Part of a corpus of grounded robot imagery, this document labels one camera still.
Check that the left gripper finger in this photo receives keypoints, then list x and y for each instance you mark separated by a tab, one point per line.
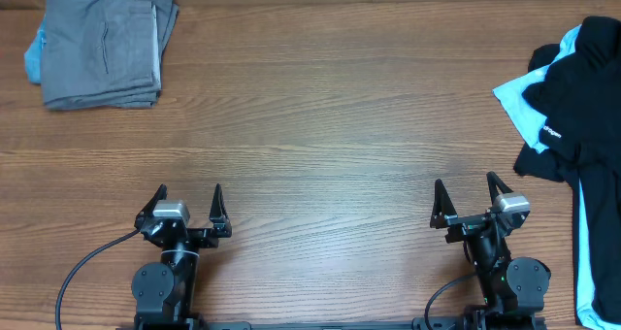
218	215
147	210

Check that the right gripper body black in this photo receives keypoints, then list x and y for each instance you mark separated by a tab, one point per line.
466	226

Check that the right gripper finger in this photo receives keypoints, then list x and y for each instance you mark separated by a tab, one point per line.
496	186
443	211

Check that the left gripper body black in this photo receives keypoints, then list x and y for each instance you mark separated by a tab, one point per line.
203	238

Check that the black polo shirt with logo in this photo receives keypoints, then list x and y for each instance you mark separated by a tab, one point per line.
580	96

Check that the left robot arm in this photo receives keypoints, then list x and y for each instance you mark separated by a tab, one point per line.
164	290

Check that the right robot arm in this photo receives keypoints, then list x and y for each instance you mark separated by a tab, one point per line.
513	289

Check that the black garment under blue shirt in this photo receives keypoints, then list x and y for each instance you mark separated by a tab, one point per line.
602	200

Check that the folded grey trousers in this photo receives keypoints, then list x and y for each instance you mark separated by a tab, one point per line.
105	53

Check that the folded blue garment under trousers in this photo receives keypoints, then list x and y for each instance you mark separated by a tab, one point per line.
33	56

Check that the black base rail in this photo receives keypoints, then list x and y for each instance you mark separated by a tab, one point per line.
418	323

